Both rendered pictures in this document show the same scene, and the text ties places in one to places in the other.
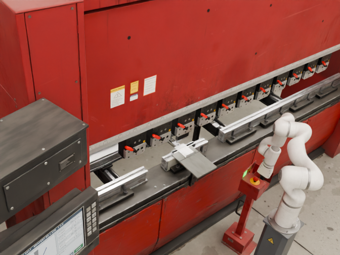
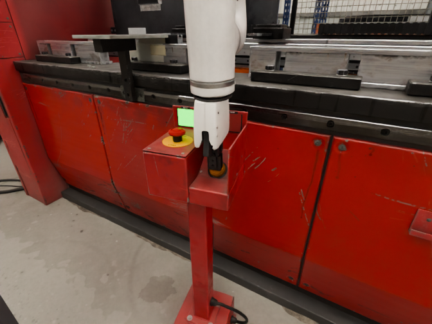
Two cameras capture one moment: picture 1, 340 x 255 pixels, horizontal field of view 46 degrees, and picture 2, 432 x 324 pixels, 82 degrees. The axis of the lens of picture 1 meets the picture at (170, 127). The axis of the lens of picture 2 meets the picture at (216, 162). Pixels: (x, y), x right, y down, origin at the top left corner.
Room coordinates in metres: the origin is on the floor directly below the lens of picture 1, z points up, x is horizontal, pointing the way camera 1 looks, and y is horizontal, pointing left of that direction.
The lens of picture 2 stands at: (2.07, -1.21, 1.01)
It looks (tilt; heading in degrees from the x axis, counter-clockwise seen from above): 28 degrees down; 73
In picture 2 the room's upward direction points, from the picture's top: straight up
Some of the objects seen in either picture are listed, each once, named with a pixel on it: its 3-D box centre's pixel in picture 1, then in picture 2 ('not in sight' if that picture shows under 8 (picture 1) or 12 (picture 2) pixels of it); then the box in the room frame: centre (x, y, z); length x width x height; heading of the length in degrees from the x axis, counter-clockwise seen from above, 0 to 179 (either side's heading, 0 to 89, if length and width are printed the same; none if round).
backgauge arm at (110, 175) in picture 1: (96, 161); not in sight; (2.12, 0.50, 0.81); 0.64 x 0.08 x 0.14; 43
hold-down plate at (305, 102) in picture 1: (301, 104); not in sight; (3.07, -1.15, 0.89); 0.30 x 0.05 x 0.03; 133
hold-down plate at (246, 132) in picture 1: (241, 135); (302, 78); (2.52, -0.57, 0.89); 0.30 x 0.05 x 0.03; 133
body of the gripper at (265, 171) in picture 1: (266, 168); (213, 116); (2.21, -0.74, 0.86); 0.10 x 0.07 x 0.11; 55
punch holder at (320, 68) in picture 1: (320, 61); not in sight; (3.23, -1.24, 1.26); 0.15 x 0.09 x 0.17; 133
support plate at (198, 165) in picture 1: (194, 161); (123, 36); (2.04, -0.19, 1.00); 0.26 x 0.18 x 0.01; 43
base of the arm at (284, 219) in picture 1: (288, 211); not in sight; (1.60, -0.74, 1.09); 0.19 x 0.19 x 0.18
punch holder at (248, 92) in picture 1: (243, 94); not in sight; (2.54, -0.51, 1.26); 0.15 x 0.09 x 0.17; 133
